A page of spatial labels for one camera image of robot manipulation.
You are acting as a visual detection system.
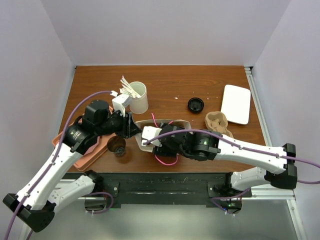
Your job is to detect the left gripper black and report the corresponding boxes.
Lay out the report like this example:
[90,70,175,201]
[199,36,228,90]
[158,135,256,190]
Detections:
[96,107,142,139]

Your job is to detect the dark translucent plastic cup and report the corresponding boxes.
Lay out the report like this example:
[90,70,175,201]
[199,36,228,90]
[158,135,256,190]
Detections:
[107,135,126,157]

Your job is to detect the paper bag with pink handles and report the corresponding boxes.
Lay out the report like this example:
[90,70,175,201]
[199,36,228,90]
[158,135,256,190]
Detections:
[135,113,191,166]

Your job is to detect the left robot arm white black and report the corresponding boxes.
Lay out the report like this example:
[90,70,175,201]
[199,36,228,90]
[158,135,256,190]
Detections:
[3,100,141,233]

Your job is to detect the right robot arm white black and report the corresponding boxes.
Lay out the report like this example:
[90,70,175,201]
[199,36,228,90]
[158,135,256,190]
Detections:
[146,124,298,197]

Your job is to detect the white cylindrical holder cup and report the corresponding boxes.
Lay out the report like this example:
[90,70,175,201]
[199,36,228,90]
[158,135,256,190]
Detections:
[129,81,149,114]

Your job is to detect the black cup lid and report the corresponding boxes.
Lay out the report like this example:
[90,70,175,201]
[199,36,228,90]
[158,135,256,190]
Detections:
[187,97,205,114]

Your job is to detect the brown pulp cup carrier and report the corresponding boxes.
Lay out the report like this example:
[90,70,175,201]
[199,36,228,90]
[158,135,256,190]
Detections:
[204,111,234,138]

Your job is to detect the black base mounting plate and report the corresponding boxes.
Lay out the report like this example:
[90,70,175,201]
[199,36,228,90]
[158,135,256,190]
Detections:
[93,172,241,210]

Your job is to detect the salmon pink plastic tray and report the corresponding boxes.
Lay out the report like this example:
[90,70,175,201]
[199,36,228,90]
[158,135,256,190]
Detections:
[63,100,116,171]

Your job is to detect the white rectangular plate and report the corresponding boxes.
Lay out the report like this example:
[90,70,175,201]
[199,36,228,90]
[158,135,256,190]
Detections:
[220,84,251,125]

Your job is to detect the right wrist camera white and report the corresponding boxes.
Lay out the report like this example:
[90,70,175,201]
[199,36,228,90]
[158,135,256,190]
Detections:
[141,126,162,146]

